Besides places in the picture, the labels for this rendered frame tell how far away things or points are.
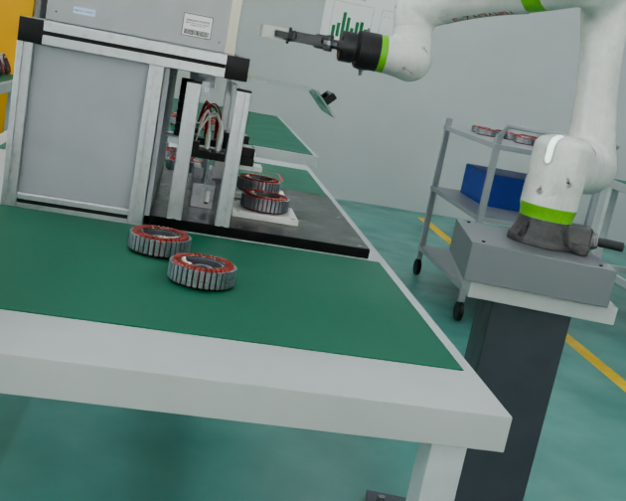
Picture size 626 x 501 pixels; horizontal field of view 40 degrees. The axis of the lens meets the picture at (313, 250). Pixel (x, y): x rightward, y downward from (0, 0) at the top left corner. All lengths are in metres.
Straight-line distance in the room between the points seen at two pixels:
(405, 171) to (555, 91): 1.49
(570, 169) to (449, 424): 0.96
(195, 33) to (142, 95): 0.20
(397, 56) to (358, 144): 5.30
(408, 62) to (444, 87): 5.41
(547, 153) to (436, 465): 0.96
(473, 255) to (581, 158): 0.34
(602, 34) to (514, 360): 0.78
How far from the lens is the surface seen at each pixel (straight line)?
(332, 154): 7.41
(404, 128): 7.50
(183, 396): 1.05
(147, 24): 1.86
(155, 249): 1.52
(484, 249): 1.83
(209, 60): 1.72
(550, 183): 1.95
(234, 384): 1.05
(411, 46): 2.16
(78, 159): 1.77
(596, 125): 2.12
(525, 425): 2.06
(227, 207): 1.78
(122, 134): 1.75
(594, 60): 2.14
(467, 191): 4.93
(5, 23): 5.54
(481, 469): 2.09
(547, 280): 1.86
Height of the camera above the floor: 1.14
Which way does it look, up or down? 13 degrees down
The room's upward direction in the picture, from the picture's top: 11 degrees clockwise
